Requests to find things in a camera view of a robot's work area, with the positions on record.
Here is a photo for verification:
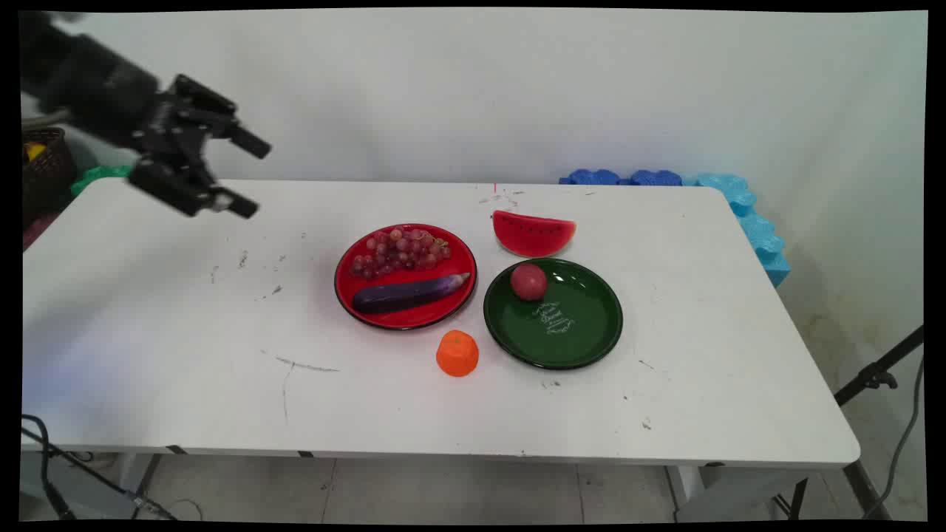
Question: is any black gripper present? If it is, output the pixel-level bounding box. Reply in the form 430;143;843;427
21;11;272;219

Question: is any purple eggplant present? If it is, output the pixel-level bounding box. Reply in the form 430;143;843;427
352;272;472;315

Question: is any green foam mat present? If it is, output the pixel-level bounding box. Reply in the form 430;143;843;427
71;165;134;197

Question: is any pink cloth item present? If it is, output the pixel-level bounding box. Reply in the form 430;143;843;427
22;213;60;250

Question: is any bunch of red grapes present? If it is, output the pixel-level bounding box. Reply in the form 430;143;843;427
349;228;452;280

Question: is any red round plate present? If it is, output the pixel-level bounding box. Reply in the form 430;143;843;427
334;223;478;330

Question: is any orange tangerine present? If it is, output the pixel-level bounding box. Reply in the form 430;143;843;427
436;330;480;378

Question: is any grey metal table leg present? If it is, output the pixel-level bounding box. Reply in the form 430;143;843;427
132;453;164;497

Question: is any red watermelon slice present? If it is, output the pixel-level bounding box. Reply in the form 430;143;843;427
492;210;577;259

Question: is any red apple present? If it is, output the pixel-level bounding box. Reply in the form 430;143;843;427
510;263;548;301

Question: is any dark green round plate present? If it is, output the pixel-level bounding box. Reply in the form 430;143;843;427
483;257;624;370

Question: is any light blue foam mat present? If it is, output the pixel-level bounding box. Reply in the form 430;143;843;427
684;173;792;287

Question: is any black tripod stand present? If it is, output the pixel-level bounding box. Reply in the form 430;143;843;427
834;325;925;406

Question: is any black folding table leg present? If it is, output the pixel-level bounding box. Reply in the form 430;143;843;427
772;461;892;520

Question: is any black cable with connector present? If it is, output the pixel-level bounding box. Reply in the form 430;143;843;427
21;427;178;520

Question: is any black looping cable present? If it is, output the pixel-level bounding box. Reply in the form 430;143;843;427
21;414;77;520

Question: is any grey hanging cable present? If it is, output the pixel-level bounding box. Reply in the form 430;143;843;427
861;355;925;519

